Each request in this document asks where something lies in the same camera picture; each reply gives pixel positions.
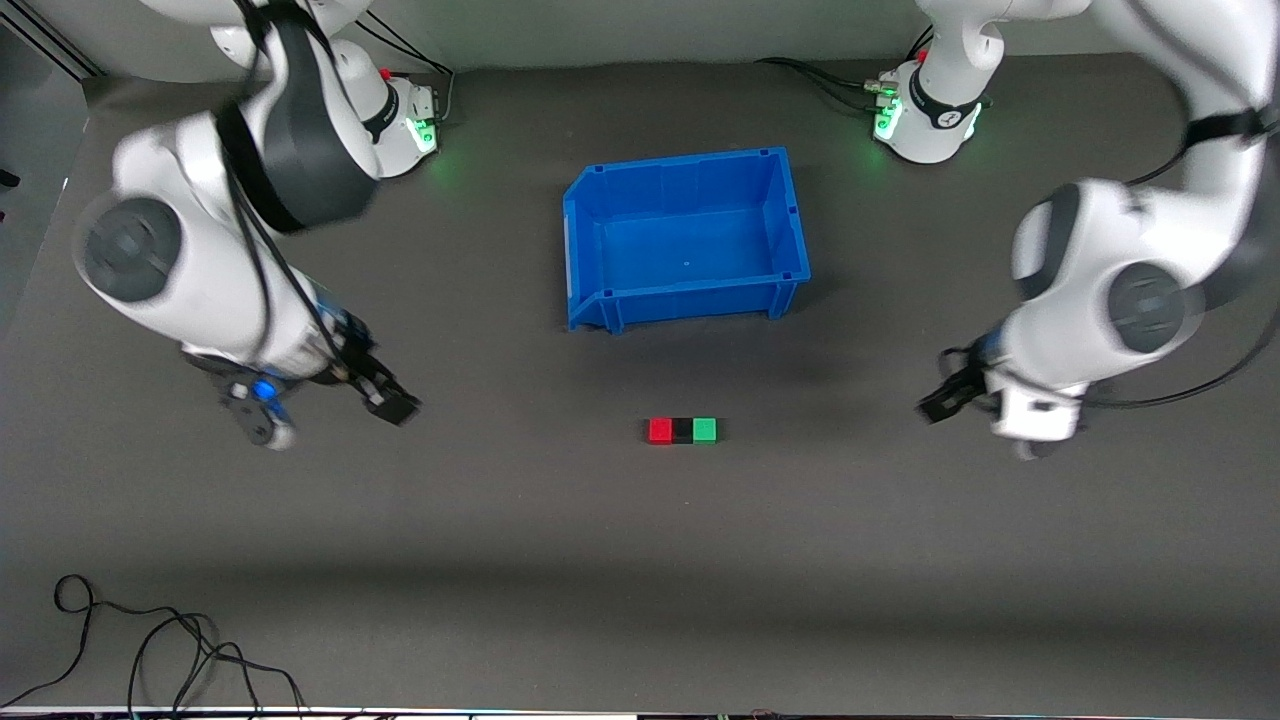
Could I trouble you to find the dark grey table mat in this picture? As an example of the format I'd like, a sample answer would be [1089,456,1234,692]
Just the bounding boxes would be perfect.
[0,45,1280,714]

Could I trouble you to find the blue plastic storage bin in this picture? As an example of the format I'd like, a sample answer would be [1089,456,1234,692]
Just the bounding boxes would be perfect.
[562,146,813,334]

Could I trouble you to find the black right arm wrist cable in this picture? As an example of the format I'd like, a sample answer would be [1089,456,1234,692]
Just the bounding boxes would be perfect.
[222,0,401,401]

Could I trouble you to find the black arm wrist cable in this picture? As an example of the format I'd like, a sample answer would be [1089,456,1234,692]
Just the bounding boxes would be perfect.
[1085,300,1280,411]
[222,0,401,401]

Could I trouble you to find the black left arm wrist cable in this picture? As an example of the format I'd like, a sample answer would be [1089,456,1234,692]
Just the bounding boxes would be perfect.
[1085,300,1280,411]

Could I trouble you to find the black right arm base cables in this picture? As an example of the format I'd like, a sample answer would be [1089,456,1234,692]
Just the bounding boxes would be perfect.
[355,15,457,129]

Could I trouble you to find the black arm base cables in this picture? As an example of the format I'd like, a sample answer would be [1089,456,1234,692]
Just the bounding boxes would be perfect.
[755,25,936,113]
[355,15,457,129]

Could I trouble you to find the thin black loose cable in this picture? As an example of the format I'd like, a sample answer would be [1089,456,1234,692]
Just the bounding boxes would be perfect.
[0,574,307,717]

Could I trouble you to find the black left arm base cables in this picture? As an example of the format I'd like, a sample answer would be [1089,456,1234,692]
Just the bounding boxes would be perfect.
[755,25,936,113]

